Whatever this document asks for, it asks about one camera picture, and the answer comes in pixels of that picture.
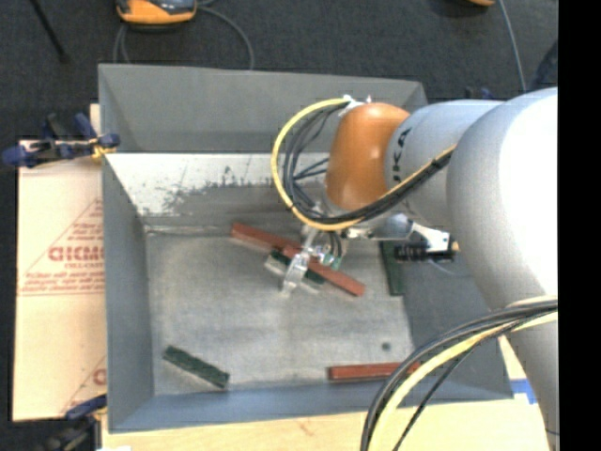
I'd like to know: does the brown cardboard board red print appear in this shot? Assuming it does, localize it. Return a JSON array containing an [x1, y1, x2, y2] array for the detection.
[[11, 138, 108, 422]]

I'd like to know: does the black cylinder on white bracket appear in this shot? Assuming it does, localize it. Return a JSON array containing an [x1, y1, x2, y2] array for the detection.
[[393, 221, 459, 264]]

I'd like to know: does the grey metal bin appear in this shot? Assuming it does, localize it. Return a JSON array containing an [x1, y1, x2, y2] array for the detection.
[[97, 63, 514, 434]]

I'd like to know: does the red-brown flat block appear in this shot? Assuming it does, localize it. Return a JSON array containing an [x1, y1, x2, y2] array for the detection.
[[229, 222, 366, 298], [327, 361, 422, 382]]

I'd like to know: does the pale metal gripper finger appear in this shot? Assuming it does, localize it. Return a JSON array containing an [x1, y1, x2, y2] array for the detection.
[[280, 245, 312, 296], [263, 252, 288, 277]]

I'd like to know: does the dark green flat block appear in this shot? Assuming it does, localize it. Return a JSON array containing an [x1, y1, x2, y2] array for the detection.
[[269, 248, 327, 287], [379, 241, 408, 297], [162, 344, 231, 390]]

